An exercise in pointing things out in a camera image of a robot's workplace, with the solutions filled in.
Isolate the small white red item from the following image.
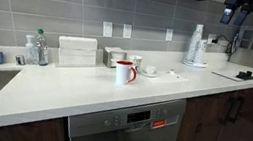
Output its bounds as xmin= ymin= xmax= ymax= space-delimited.
xmin=167 ymin=68 xmax=177 ymax=76

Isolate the stainless steel dishwasher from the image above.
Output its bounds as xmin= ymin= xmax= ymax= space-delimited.
xmin=63 ymin=82 xmax=188 ymax=141

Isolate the small metal can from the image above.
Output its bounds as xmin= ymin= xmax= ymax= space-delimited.
xmin=13 ymin=53 xmax=28 ymax=67

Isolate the short printed paper cup stack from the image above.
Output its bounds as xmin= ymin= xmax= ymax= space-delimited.
xmin=193 ymin=38 xmax=209 ymax=66

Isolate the round white cup tray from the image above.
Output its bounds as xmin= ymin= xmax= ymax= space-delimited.
xmin=181 ymin=58 xmax=209 ymax=69

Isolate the dark wood sink cabinet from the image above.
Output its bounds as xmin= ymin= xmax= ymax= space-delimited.
xmin=0 ymin=107 xmax=73 ymax=141

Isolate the white wall outlet with plug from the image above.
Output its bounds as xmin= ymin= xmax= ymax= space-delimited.
xmin=206 ymin=32 xmax=218 ymax=46

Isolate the black block on mat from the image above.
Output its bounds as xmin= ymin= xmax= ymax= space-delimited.
xmin=234 ymin=68 xmax=253 ymax=82

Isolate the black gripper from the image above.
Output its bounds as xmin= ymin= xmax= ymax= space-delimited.
xmin=220 ymin=0 xmax=253 ymax=29

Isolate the black power cable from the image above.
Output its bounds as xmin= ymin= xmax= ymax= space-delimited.
xmin=208 ymin=28 xmax=242 ymax=63

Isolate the white saucer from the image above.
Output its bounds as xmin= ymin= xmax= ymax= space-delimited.
xmin=139 ymin=68 xmax=160 ymax=79

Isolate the green cap water bottle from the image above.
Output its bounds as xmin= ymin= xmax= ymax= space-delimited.
xmin=31 ymin=27 xmax=55 ymax=68

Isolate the white box container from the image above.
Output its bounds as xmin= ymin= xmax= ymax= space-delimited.
xmin=54 ymin=32 xmax=101 ymax=73

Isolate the black cabinet handle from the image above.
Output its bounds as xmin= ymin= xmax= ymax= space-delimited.
xmin=230 ymin=95 xmax=246 ymax=126
xmin=221 ymin=94 xmax=237 ymax=127

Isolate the white paper sheet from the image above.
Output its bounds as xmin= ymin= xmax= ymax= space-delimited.
xmin=147 ymin=67 xmax=191 ymax=90

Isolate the tall printed paper cup stack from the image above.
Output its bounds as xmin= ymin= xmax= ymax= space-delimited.
xmin=184 ymin=22 xmax=206 ymax=64

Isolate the steel napkin holder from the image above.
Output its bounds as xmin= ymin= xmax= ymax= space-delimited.
xmin=101 ymin=45 xmax=129 ymax=70

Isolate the white mug red handle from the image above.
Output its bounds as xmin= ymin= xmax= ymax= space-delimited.
xmin=112 ymin=59 xmax=140 ymax=88

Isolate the clear soap bottle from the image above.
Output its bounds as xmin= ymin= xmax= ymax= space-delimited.
xmin=21 ymin=33 xmax=44 ymax=66

